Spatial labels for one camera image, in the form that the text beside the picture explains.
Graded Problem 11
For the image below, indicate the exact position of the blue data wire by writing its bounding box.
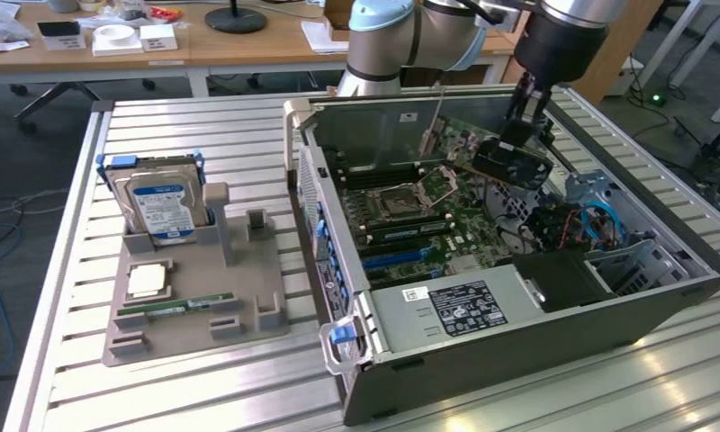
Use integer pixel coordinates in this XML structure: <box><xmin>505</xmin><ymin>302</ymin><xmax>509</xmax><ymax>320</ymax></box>
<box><xmin>579</xmin><ymin>201</ymin><xmax>630</xmax><ymax>248</ymax></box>

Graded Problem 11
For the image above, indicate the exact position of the grey power supply unit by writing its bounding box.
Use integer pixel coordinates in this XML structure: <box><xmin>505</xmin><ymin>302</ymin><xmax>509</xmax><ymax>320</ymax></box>
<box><xmin>366</xmin><ymin>264</ymin><xmax>547</xmax><ymax>353</ymax></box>

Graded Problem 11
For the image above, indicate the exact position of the plain white box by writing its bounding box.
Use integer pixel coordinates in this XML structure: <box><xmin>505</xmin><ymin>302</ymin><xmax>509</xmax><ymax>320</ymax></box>
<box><xmin>139</xmin><ymin>24</ymin><xmax>178</xmax><ymax>52</ymax></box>

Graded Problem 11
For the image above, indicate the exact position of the wooden cabinet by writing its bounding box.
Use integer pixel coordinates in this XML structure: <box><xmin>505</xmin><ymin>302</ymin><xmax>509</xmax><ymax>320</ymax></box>
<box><xmin>567</xmin><ymin>0</ymin><xmax>667</xmax><ymax>104</ymax></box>

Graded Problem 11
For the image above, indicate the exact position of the white box with black top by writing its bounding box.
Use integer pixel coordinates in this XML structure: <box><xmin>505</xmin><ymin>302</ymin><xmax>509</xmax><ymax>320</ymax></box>
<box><xmin>38</xmin><ymin>21</ymin><xmax>87</xmax><ymax>51</ymax></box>

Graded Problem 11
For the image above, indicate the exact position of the metal disk bay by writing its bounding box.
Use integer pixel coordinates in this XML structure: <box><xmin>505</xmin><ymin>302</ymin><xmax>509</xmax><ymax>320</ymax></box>
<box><xmin>585</xmin><ymin>238</ymin><xmax>695</xmax><ymax>296</ymax></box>

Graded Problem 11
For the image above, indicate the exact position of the graphics card with black fan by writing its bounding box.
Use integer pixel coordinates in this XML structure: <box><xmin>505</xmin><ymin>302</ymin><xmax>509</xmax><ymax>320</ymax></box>
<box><xmin>421</xmin><ymin>87</ymin><xmax>557</xmax><ymax>193</ymax></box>

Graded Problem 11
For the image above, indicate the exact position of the dark RAM stick with label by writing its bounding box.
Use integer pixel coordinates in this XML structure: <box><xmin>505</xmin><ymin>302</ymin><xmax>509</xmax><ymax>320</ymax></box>
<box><xmin>369</xmin><ymin>219</ymin><xmax>451</xmax><ymax>242</ymax></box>

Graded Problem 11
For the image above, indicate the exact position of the grey printed parts rack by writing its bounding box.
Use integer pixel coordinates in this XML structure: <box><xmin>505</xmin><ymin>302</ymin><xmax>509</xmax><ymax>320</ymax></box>
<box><xmin>100</xmin><ymin>182</ymin><xmax>294</xmax><ymax>368</ymax></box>

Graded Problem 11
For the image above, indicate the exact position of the white tape roll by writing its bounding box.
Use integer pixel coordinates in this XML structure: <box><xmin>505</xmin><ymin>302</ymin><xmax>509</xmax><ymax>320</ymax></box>
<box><xmin>92</xmin><ymin>24</ymin><xmax>138</xmax><ymax>46</ymax></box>

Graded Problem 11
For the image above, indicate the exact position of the silver hard disk blue label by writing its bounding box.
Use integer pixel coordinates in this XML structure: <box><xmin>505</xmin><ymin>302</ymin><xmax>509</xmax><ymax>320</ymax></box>
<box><xmin>108</xmin><ymin>157</ymin><xmax>210</xmax><ymax>247</ymax></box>

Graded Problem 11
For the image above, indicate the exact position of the black chair base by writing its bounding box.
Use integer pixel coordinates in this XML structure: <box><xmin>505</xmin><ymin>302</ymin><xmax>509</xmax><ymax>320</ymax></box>
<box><xmin>11</xmin><ymin>79</ymin><xmax>159</xmax><ymax>133</ymax></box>

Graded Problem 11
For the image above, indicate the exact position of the green RAM stick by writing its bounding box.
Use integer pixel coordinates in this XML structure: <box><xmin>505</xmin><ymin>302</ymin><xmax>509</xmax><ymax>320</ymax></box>
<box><xmin>119</xmin><ymin>292</ymin><xmax>236</xmax><ymax>316</ymax></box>

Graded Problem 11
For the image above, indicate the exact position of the white paper stack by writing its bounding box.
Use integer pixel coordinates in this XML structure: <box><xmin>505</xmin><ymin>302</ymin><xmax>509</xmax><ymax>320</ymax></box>
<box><xmin>301</xmin><ymin>19</ymin><xmax>355</xmax><ymax>56</ymax></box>

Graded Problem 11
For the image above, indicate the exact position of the green motherboard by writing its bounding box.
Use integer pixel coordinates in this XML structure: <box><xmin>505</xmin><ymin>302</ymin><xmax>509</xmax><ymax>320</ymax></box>
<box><xmin>330</xmin><ymin>148</ymin><xmax>522</xmax><ymax>289</ymax></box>

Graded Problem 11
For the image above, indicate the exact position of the CPU socket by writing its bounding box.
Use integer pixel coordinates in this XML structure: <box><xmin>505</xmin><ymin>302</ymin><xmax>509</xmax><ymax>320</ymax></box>
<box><xmin>378</xmin><ymin>184</ymin><xmax>427</xmax><ymax>221</ymax></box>

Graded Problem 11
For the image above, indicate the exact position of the blue expansion slot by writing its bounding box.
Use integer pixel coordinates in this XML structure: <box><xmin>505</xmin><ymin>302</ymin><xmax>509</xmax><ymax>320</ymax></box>
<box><xmin>359</xmin><ymin>248</ymin><xmax>438</xmax><ymax>273</ymax></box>

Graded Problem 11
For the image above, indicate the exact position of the metal socket cover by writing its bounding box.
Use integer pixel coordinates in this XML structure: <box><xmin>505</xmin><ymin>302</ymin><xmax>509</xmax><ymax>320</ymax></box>
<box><xmin>418</xmin><ymin>164</ymin><xmax>459</xmax><ymax>209</ymax></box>

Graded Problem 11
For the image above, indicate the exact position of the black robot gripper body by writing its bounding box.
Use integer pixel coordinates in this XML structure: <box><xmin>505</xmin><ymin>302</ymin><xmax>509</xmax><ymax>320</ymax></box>
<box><xmin>511</xmin><ymin>13</ymin><xmax>613</xmax><ymax>86</ymax></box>

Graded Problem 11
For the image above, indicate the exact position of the wooden office desk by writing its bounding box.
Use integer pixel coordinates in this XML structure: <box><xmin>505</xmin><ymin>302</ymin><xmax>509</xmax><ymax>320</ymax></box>
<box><xmin>0</xmin><ymin>0</ymin><xmax>522</xmax><ymax>98</ymax></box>

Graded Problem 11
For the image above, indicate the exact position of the silver CPU chip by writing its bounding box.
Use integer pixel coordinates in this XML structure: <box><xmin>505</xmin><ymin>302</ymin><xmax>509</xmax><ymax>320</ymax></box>
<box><xmin>126</xmin><ymin>264</ymin><xmax>171</xmax><ymax>299</ymax></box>

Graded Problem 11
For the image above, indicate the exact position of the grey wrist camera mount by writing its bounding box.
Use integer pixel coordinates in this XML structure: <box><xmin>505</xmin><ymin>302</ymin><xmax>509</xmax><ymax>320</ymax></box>
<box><xmin>478</xmin><ymin>0</ymin><xmax>530</xmax><ymax>33</ymax></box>

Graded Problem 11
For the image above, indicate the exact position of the black round lamp base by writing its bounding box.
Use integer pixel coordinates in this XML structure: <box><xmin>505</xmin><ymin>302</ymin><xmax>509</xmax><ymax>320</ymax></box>
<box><xmin>206</xmin><ymin>0</ymin><xmax>271</xmax><ymax>33</ymax></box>

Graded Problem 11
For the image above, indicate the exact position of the blue plastic disk carrier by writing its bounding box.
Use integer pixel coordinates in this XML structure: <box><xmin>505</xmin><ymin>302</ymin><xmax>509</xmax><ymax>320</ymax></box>
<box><xmin>95</xmin><ymin>149</ymin><xmax>211</xmax><ymax>226</ymax></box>

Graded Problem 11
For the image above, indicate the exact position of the flat white box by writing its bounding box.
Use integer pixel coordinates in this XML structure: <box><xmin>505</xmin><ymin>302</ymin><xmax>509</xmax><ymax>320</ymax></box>
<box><xmin>90</xmin><ymin>31</ymin><xmax>147</xmax><ymax>58</ymax></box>

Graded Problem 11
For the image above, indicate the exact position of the open grey PC case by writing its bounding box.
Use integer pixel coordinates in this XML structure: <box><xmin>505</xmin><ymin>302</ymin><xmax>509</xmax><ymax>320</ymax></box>
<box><xmin>282</xmin><ymin>81</ymin><xmax>720</xmax><ymax>428</ymax></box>

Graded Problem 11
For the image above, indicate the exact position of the clear plastic bag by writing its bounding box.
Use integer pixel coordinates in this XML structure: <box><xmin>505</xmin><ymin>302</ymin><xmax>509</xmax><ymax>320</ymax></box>
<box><xmin>0</xmin><ymin>0</ymin><xmax>36</xmax><ymax>42</ymax></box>

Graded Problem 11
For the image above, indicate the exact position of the white floor cable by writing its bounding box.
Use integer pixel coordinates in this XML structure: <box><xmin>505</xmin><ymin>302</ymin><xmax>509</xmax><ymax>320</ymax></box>
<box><xmin>0</xmin><ymin>187</ymin><xmax>68</xmax><ymax>216</ymax></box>

